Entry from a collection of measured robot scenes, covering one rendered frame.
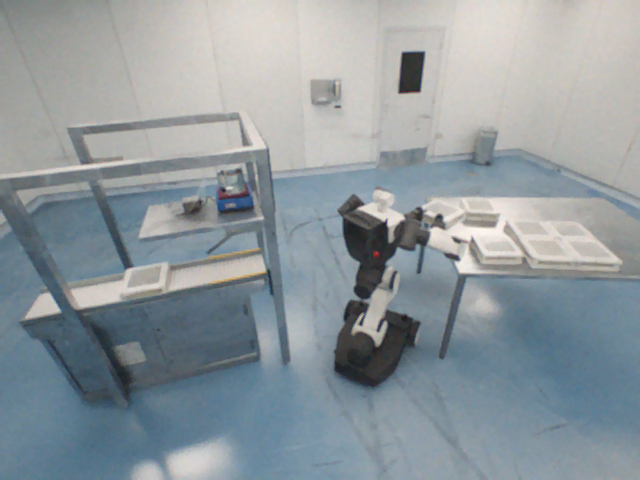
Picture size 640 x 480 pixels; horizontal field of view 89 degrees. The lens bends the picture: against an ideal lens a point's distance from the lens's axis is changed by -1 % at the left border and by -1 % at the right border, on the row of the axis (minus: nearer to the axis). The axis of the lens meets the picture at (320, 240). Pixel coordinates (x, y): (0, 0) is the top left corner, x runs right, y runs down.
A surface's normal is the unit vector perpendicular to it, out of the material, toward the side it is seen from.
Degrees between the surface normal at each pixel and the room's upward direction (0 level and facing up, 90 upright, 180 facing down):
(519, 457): 0
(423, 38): 90
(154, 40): 90
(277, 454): 0
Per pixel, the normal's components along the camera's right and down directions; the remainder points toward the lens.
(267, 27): 0.20, 0.51
